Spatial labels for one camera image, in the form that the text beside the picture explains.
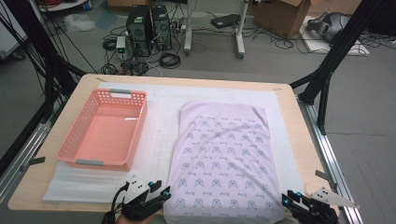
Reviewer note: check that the clear plastic bag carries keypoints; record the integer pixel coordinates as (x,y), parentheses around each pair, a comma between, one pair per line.
(79,22)

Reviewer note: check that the black metal frame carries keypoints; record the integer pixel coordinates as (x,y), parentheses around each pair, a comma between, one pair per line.
(337,46)
(40,40)

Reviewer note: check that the grey rounded device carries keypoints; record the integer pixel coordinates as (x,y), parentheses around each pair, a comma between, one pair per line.
(330,26)

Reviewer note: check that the white cabinet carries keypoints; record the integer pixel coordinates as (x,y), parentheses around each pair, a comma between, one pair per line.
(9,40)

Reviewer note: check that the round white table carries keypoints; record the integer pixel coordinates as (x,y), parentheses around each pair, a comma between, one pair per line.
(62,5)

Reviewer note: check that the black computer tower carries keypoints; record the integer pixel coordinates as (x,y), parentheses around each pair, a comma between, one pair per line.
(162,28)
(138,31)

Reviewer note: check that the open cardboard box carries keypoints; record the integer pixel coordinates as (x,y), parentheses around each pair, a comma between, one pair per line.
(280,18)

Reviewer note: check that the blue sheet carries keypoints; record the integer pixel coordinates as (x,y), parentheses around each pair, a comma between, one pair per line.
(106,19)

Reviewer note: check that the white flat board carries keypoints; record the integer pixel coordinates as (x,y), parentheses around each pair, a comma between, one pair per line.
(317,46)

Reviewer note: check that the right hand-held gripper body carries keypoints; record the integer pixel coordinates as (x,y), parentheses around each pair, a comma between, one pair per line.
(314,211)

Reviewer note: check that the small white box device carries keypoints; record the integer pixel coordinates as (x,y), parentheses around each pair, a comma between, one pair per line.
(120,45)

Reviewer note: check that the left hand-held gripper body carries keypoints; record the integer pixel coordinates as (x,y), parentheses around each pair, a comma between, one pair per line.
(138,208)

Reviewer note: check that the white metal stand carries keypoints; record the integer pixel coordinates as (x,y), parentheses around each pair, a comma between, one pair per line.
(188,31)

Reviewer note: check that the lavender printed shirt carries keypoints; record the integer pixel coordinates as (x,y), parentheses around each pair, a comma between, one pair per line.
(221,155)

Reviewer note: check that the person's left hand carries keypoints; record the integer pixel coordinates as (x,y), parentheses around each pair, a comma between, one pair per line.
(124,221)

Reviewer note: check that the aluminium rail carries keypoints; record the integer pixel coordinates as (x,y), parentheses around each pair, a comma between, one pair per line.
(29,144)
(330,155)

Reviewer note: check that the black flat device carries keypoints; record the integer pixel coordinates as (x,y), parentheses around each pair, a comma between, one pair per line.
(225,20)

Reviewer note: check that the pink plastic basket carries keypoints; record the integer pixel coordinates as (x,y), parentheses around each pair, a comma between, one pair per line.
(106,137)

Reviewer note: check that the white grid mat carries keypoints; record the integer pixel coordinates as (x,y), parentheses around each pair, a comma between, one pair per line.
(155,124)

